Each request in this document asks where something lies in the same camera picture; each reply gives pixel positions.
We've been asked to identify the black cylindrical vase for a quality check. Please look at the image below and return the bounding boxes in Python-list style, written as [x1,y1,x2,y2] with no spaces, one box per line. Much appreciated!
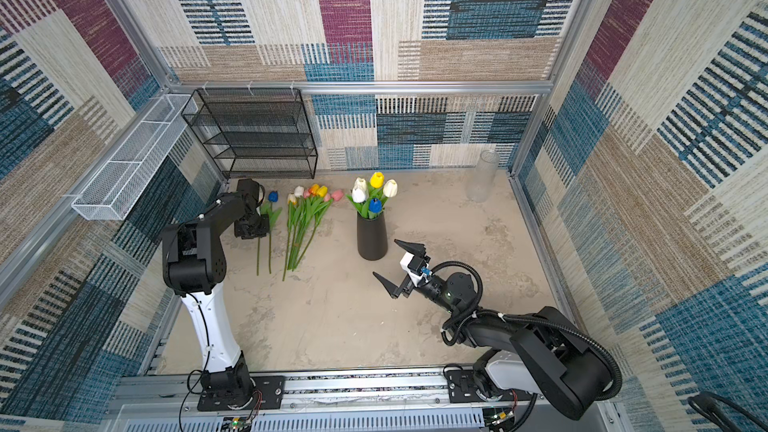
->
[357,212,388,261]

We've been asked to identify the tulip bunch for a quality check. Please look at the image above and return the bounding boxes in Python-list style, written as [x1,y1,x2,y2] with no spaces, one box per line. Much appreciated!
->
[282,184,335,281]

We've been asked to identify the cream white tulip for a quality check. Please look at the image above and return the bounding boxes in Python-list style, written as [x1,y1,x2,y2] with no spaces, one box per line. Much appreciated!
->
[380,179,398,213]

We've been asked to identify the yellow tulip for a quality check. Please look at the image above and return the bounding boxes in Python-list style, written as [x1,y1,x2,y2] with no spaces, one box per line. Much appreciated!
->
[369,172,385,199]

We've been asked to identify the pale blue tulip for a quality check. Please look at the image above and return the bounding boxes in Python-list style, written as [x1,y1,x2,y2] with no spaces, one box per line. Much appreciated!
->
[347,188,369,219]

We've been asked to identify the clear glass vase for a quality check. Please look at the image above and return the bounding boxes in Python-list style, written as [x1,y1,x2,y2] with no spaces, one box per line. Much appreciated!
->
[467,150,500,203]

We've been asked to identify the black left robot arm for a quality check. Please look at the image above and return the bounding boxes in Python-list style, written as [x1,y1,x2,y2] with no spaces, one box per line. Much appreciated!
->
[161,179,266,411]

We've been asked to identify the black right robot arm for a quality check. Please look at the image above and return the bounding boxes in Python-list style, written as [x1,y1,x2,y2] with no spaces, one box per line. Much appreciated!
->
[375,240,623,420]

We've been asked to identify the pink tulip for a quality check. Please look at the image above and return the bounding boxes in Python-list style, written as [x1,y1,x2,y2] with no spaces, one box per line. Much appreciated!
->
[299,184,344,253]

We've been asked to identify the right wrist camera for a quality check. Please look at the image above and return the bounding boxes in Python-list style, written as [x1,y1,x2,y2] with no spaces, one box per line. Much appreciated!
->
[400,252,431,277]

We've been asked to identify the black wire mesh shelf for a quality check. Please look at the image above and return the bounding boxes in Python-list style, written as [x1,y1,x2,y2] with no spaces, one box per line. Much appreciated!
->
[181,88,318,179]

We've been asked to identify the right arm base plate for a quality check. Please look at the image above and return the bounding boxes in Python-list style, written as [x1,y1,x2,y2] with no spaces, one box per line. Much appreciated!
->
[442,364,532,404]

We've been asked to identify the white wire mesh basket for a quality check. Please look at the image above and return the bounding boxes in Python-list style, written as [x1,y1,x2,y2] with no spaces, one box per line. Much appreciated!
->
[71,94,189,221]

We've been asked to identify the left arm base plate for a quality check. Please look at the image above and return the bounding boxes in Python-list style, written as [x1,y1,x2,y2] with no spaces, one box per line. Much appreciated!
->
[197,375,286,412]

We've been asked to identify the aluminium mounting rail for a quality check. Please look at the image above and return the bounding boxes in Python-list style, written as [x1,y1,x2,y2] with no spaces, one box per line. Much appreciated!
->
[100,365,632,431]

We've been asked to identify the black cable bottom right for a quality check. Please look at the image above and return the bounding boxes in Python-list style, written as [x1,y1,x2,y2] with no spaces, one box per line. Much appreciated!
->
[687,391,768,432]

